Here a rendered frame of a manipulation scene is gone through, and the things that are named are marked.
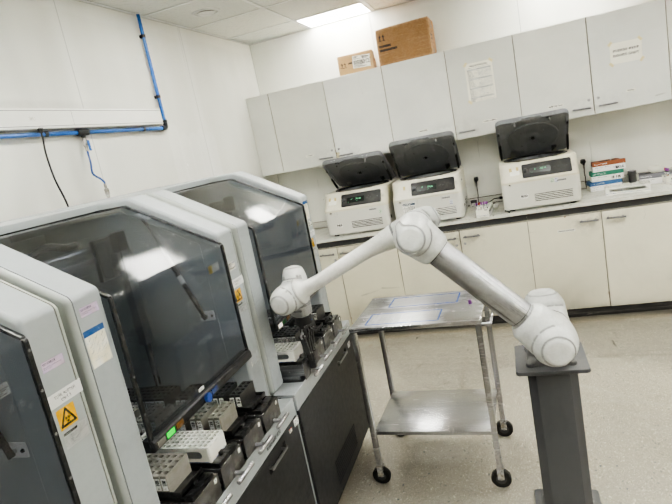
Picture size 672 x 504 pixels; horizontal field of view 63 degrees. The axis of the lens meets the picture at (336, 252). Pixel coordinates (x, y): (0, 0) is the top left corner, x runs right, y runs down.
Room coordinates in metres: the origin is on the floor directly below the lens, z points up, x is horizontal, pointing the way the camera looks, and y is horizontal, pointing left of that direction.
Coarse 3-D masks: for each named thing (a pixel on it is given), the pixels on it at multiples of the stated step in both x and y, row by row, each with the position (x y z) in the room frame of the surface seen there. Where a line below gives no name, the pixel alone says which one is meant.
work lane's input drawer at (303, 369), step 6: (300, 354) 2.21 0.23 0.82; (306, 354) 2.22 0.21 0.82; (300, 360) 2.16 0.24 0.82; (306, 360) 2.18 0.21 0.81; (282, 366) 2.17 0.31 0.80; (288, 366) 2.16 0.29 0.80; (294, 366) 2.15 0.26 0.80; (300, 366) 2.14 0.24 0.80; (306, 366) 2.16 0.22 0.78; (282, 372) 2.17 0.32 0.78; (288, 372) 2.16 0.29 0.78; (294, 372) 2.15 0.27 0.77; (300, 372) 2.14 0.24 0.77; (306, 372) 2.15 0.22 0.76; (318, 372) 2.16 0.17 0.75; (306, 378) 2.14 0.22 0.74
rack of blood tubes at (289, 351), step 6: (288, 342) 2.28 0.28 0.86; (294, 342) 2.26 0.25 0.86; (300, 342) 2.25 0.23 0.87; (276, 348) 2.23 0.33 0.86; (282, 348) 2.22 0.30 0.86; (288, 348) 2.21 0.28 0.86; (294, 348) 2.19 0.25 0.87; (300, 348) 2.23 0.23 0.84; (282, 354) 2.29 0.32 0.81; (288, 354) 2.17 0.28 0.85; (294, 354) 2.17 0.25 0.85; (282, 360) 2.18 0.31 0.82; (288, 360) 2.18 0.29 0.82; (294, 360) 2.17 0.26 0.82
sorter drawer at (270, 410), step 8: (264, 400) 1.85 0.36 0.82; (272, 400) 1.86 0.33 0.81; (256, 408) 1.80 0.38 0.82; (264, 408) 1.79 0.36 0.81; (272, 408) 1.83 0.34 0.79; (248, 416) 1.77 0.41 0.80; (256, 416) 1.76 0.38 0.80; (264, 416) 1.77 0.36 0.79; (272, 416) 1.82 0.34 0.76; (264, 424) 1.76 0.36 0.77; (272, 424) 1.81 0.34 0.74; (280, 424) 1.77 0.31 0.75
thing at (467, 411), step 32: (384, 320) 2.44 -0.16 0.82; (416, 320) 2.36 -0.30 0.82; (448, 320) 2.28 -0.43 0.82; (480, 320) 2.21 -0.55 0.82; (384, 352) 2.81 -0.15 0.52; (480, 352) 2.21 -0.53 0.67; (384, 416) 2.55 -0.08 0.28; (416, 416) 2.49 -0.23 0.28; (448, 416) 2.43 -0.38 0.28; (480, 416) 2.38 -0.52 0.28; (384, 480) 2.41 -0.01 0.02
